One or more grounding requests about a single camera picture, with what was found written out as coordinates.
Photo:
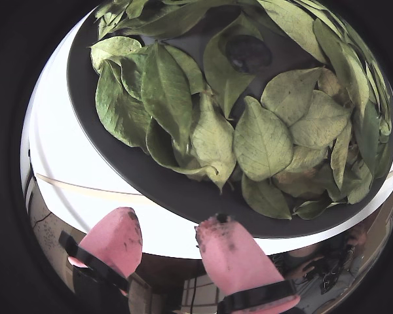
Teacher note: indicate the pink padded gripper finger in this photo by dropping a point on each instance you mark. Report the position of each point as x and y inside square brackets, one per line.
[232, 258]
[113, 238]

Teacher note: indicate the dark blueberry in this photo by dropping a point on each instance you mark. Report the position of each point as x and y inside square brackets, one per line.
[249, 52]

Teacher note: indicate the dark grey bowl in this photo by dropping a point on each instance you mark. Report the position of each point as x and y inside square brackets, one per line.
[170, 193]

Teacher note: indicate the small green leaf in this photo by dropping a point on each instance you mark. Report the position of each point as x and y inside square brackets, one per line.
[311, 209]

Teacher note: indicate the brownish dry leaf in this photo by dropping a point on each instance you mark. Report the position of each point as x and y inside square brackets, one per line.
[298, 181]

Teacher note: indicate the dark green leaf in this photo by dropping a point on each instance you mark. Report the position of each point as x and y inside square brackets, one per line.
[160, 147]
[368, 137]

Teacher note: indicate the broad pale green leaf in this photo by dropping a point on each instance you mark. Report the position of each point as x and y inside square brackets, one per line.
[262, 140]

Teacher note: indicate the narrow pale green leaf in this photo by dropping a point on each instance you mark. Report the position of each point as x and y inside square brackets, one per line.
[340, 153]

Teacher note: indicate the long green leaf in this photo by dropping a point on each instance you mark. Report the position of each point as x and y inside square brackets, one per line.
[165, 95]
[340, 62]

